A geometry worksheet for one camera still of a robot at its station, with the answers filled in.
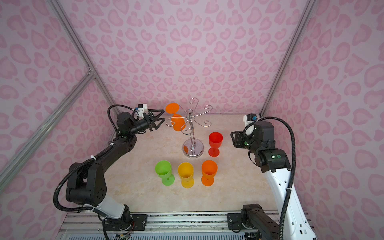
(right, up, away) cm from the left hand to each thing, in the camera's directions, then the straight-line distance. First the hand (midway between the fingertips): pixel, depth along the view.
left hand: (165, 113), depth 76 cm
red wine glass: (+27, -14, +9) cm, 32 cm away
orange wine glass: (+5, -4, +11) cm, 13 cm away
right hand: (+34, -10, -8) cm, 36 cm away
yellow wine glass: (+10, -31, +4) cm, 33 cm away
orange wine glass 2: (+23, -30, +4) cm, 38 cm away
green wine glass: (-2, -31, +6) cm, 31 cm away
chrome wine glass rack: (+13, -21, +23) cm, 34 cm away
